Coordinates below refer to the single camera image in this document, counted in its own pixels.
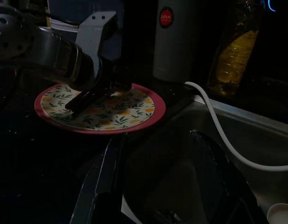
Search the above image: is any yellow liquid bottle green cap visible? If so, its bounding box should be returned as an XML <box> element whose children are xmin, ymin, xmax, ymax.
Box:
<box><xmin>208</xmin><ymin>0</ymin><xmax>261</xmax><ymax>97</ymax></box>

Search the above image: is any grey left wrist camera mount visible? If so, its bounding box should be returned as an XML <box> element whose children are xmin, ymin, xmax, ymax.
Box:
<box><xmin>75</xmin><ymin>10</ymin><xmax>119</xmax><ymax>84</ymax></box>

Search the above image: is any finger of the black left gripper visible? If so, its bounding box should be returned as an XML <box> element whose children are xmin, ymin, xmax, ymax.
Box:
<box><xmin>71</xmin><ymin>97</ymin><xmax>105</xmax><ymax>117</ymax></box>
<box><xmin>64</xmin><ymin>90</ymin><xmax>98</xmax><ymax>110</ymax></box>

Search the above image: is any grey jug red round label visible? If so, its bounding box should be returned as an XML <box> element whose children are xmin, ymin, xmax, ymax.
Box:
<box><xmin>153</xmin><ymin>0</ymin><xmax>196</xmax><ymax>84</ymax></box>

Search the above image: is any stainless steel sink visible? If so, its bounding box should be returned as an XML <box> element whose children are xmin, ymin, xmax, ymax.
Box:
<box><xmin>124</xmin><ymin>95</ymin><xmax>288</xmax><ymax>224</ymax></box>

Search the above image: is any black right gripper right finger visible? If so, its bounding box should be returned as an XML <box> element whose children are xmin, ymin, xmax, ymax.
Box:
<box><xmin>190</xmin><ymin>130</ymin><xmax>263</xmax><ymax>224</ymax></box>

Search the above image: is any lemon print plate red rim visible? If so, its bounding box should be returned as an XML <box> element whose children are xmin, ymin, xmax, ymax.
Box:
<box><xmin>34</xmin><ymin>83</ymin><xmax>166</xmax><ymax>135</ymax></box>

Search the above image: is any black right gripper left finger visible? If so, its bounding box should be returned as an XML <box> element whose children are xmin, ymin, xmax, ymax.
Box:
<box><xmin>69</xmin><ymin>134</ymin><xmax>127</xmax><ymax>224</ymax></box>

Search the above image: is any white plastic ladle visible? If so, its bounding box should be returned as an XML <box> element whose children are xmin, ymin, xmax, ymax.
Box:
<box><xmin>267</xmin><ymin>202</ymin><xmax>288</xmax><ymax>224</ymax></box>

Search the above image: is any white flexible hose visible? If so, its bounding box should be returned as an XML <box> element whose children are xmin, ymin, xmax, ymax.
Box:
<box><xmin>185</xmin><ymin>81</ymin><xmax>288</xmax><ymax>172</ymax></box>

